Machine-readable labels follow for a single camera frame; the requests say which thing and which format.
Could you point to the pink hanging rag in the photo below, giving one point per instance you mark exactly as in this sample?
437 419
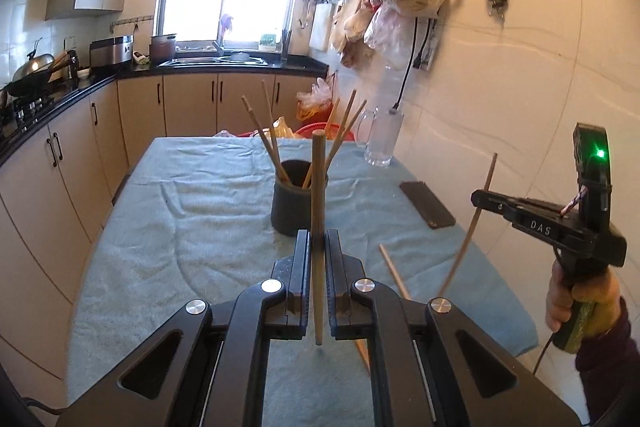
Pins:
226 24

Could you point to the single wooden chopstick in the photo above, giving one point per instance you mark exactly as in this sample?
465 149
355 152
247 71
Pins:
466 242
317 187
395 273

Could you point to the white plastic bag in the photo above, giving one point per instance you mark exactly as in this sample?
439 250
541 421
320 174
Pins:
390 32

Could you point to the brown cooking pot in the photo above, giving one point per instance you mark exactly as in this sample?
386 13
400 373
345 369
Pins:
162 49

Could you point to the dark grey chopstick holder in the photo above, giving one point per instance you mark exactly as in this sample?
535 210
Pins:
292 212

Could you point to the stainless steel appliance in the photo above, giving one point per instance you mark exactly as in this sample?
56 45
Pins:
112 52

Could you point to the teal table cloth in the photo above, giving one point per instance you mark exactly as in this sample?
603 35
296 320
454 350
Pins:
200 232

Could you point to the red plastic basin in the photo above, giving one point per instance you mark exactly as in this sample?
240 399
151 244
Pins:
302 129

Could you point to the black kitchen countertop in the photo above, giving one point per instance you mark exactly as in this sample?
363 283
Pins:
300 66

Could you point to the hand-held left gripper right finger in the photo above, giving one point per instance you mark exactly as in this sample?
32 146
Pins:
334 277

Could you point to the beige base cabinets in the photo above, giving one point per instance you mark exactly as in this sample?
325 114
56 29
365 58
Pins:
190 107

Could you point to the steel kitchen sink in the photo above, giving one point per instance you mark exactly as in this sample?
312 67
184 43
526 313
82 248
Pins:
200 62

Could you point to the yellow plastic bag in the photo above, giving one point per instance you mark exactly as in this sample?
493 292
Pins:
282 127

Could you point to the dark utensil cup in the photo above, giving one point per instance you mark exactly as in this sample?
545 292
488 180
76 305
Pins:
286 49

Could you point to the person's right forearm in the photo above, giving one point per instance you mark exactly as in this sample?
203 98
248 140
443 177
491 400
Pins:
615 352

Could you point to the white hanging board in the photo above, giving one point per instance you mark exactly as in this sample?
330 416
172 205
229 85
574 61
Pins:
320 27

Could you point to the black smartphone in clear case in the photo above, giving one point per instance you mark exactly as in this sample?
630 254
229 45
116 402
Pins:
427 204

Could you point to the plastic bag with brown contents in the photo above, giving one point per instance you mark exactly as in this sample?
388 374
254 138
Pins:
355 42

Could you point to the person's right hand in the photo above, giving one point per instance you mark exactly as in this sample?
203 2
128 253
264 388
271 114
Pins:
556 302

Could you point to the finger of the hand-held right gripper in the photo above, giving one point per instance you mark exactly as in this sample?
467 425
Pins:
492 202

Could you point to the gas stove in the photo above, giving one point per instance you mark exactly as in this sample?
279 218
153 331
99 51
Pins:
30 109

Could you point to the steel wok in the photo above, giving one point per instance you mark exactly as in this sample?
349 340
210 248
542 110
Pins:
32 72

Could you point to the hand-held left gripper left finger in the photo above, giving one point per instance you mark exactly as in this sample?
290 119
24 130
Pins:
302 277

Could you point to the white power strip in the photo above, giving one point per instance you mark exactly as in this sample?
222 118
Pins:
431 52

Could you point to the bunch of wooden chopsticks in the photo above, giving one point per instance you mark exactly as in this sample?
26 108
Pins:
270 147

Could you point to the green label container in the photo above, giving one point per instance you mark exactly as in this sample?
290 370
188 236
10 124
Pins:
267 43

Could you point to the clear bag with orange contents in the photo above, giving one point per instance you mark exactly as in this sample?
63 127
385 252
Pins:
315 99

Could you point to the clear glass mug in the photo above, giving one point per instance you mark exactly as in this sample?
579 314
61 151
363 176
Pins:
385 142

